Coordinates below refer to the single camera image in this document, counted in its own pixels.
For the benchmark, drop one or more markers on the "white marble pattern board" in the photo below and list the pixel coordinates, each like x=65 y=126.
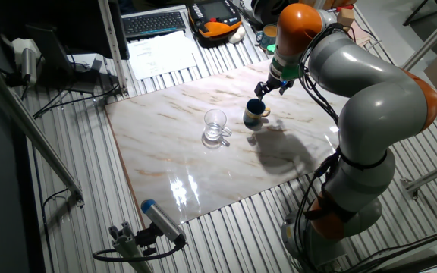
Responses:
x=173 y=159

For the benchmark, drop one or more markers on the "long aluminium frame bar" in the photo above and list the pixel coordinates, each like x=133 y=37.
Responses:
x=32 y=129

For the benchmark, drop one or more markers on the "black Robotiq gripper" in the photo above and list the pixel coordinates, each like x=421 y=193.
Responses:
x=275 y=82

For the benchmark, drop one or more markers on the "white printed paper sheets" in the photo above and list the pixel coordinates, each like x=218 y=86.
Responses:
x=158 y=57

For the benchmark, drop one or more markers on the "clear glass mug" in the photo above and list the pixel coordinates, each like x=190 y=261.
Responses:
x=214 y=127

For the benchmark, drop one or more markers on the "black camera clamp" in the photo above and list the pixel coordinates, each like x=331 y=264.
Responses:
x=146 y=239

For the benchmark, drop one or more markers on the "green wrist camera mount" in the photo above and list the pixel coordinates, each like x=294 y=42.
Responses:
x=285 y=68

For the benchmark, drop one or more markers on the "short aluminium profile stand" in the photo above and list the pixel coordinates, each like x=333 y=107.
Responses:
x=127 y=246

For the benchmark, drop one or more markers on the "brown cardboard box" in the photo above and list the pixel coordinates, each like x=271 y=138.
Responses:
x=336 y=3

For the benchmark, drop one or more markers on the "aluminium frame post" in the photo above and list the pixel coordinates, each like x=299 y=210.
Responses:
x=112 y=45

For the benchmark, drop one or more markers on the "black round spool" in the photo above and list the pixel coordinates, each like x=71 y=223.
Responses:
x=268 y=11

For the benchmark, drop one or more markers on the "teal mug with orange inside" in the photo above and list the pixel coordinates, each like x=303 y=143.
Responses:
x=266 y=36

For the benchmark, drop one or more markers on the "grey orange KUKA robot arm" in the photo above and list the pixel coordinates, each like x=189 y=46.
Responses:
x=378 y=106

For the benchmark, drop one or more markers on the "pink cloth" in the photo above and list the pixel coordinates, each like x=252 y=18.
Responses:
x=360 y=34

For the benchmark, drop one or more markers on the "white grey cylindrical device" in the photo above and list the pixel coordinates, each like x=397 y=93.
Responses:
x=29 y=62

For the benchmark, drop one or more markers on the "blue mug with yellow band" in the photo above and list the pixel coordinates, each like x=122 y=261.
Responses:
x=252 y=115

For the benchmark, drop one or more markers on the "silver camera with blue cap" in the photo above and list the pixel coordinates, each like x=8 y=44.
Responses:
x=161 y=220

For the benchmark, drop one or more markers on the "black computer keyboard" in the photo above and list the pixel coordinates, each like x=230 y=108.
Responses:
x=154 y=23

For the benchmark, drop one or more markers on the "orange black teach pendant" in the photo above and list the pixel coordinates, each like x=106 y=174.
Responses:
x=214 y=26

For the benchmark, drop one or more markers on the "stacked wooden blocks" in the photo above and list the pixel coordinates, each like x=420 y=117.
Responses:
x=345 y=17

